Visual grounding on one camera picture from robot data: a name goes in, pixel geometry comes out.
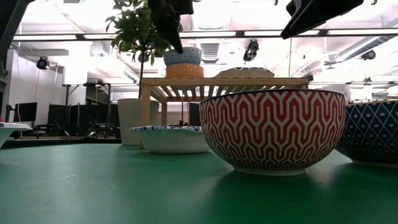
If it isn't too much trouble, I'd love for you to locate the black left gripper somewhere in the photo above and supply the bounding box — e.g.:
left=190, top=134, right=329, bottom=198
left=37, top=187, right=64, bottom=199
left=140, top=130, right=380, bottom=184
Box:
left=147, top=0, right=195, bottom=54

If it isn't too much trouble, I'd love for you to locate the light blue patterned ceramic bowl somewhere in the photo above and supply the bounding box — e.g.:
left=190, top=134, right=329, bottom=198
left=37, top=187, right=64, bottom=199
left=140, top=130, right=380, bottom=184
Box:
left=163, top=46, right=203, bottom=67

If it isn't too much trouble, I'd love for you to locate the orange patterned ceramic bowl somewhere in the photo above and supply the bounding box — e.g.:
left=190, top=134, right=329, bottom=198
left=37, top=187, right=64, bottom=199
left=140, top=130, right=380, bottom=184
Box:
left=165, top=63, right=205, bottom=78

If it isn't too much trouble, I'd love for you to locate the red zigzag-pattern ceramic bowl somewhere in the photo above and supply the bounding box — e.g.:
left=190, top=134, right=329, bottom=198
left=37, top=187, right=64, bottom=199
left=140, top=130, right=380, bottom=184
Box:
left=198, top=89, right=347, bottom=177

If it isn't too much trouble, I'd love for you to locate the navy diamond-pattern ceramic bowl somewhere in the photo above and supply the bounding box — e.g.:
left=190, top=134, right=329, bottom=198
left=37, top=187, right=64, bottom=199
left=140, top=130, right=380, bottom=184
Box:
left=335, top=100, right=398, bottom=169

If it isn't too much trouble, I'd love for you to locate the wooden slatted shelf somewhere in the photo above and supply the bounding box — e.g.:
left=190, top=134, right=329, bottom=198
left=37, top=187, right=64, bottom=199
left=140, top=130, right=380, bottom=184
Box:
left=139, top=77, right=310, bottom=149

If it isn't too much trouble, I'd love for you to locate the green leafy potted tree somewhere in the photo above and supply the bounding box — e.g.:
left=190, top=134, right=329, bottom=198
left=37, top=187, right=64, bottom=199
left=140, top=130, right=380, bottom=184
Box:
left=104, top=0, right=172, bottom=100

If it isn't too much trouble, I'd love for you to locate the black background monitor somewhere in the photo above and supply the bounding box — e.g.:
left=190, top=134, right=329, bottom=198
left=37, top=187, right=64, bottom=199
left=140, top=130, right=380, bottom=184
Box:
left=14, top=101, right=38, bottom=123
left=188, top=102, right=201, bottom=127

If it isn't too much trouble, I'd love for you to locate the white plant pot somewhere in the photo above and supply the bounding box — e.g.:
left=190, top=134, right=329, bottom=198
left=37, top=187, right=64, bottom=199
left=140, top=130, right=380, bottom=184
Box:
left=117, top=98, right=160, bottom=146

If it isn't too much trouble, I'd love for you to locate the black overhead camera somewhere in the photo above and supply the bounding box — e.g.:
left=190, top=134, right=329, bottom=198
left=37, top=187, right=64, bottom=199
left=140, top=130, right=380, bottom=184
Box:
left=243, top=39, right=260, bottom=62

